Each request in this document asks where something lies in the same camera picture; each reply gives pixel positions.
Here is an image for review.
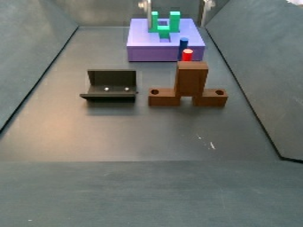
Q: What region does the red peg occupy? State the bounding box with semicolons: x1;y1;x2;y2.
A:
181;49;193;61

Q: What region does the blue peg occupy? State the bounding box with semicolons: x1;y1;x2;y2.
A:
177;37;188;61

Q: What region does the purple base board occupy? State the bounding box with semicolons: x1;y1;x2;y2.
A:
127;19;205;62

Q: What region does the green U-shaped block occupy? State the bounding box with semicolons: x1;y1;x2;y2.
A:
148;12;181;39

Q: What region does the black angle bracket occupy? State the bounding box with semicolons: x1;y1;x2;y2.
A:
79;69;137;100

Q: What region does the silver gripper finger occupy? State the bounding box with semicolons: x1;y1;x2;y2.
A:
201;0;215;26
139;0;152;17

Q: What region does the brown T-shaped block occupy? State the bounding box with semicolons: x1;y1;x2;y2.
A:
148;61;228;106

